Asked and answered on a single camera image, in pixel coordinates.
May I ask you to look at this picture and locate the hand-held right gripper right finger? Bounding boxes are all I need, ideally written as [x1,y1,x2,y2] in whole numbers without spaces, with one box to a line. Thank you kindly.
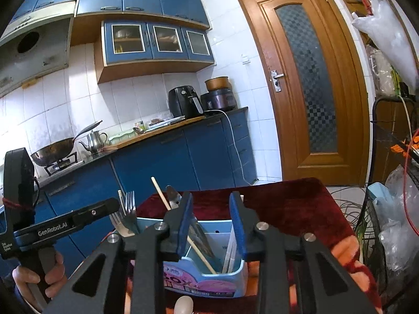
[229,191,377,314]

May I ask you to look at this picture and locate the grey range hood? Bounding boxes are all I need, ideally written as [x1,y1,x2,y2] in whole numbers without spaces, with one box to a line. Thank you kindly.
[0,0,78,98]

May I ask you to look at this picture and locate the brown pot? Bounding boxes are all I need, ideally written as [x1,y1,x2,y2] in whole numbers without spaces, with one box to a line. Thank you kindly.
[205,76,230,92]

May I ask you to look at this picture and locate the light blue utensil box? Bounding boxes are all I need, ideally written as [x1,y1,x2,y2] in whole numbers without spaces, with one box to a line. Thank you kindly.
[133,216,250,299]

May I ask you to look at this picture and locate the tan chopstick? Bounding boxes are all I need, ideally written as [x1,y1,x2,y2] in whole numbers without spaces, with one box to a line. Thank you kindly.
[151,177,218,274]

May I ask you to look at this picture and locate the white plastic bag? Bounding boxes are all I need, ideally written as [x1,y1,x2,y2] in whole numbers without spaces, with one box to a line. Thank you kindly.
[351,0,419,93]

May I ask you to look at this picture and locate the metal door handle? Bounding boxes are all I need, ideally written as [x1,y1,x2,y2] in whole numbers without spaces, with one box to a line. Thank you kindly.
[270,70,286,93]

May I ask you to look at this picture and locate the gas stove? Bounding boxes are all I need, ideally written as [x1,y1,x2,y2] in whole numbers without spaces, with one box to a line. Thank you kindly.
[43,152,86,176]

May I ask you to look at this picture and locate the steel knife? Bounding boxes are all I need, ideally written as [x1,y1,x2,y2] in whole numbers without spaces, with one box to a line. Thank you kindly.
[166,185,216,260]

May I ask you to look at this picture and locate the glass-door wall cabinet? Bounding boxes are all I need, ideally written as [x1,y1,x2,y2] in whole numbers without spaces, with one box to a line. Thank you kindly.
[94,20,217,85]

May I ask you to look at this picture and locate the wooden shelf unit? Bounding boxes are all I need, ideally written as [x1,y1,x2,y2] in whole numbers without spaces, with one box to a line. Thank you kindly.
[327,0,419,185]

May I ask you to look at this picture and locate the white power cable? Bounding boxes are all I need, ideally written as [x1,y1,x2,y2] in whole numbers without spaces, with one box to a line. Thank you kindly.
[209,109,260,186]

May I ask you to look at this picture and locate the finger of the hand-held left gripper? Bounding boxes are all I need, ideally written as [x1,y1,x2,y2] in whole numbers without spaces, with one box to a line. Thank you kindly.
[72,198,121,232]

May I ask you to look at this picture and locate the bundle of grey cables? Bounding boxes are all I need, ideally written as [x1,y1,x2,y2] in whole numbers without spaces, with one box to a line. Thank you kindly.
[337,186,371,238]

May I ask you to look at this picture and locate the red and pink printed blanket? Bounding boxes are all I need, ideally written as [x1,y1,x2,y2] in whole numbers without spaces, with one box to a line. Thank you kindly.
[98,177,383,314]

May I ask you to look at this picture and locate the black wok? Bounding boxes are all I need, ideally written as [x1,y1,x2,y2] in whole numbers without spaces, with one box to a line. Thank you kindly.
[30,120,103,167]

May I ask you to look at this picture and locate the beige plastic spoon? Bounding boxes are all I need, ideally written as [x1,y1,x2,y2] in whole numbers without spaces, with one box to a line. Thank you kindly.
[173,296,194,314]

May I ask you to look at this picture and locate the wooden door with glass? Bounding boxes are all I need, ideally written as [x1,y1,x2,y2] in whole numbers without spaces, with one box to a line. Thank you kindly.
[237,0,371,188]

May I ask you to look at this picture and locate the large steel fork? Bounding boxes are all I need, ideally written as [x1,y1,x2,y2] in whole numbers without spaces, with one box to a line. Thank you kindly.
[125,190,140,235]

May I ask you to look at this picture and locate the clear plastic bags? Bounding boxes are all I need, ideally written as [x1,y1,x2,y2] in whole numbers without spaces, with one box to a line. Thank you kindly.
[379,164,419,273]

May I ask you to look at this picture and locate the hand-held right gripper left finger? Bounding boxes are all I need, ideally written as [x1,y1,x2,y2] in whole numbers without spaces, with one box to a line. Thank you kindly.
[42,191,194,314]

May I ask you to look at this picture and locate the dark rice cooker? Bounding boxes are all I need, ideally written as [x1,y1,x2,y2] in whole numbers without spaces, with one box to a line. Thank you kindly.
[200,87,237,112]

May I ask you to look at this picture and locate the red cable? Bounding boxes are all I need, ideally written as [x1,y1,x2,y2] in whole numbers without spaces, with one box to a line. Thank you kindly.
[389,129,419,239]

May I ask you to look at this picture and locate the person's left hand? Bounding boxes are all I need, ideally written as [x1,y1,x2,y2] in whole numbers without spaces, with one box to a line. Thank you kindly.
[12,252,68,312]

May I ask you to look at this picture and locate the blue lower kitchen cabinets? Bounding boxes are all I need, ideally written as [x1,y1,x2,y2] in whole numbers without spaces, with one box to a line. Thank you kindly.
[0,106,258,280]

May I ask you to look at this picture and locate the steel kettle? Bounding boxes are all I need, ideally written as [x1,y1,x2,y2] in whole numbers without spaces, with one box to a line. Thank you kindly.
[79,130,109,155]

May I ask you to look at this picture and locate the light blue plastic lid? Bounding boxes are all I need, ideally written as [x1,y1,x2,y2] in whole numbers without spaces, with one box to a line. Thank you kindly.
[367,182,397,220]

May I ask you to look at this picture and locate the black air fryer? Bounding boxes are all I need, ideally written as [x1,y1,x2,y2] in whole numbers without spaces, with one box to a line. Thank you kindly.
[168,86,204,119]

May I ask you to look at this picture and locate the slim steel fork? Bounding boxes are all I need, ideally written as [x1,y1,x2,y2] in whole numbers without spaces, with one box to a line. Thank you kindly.
[109,212,128,237]

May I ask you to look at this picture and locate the black wire rack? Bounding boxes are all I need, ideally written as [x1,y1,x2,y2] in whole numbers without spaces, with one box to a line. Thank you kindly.
[354,94,419,314]

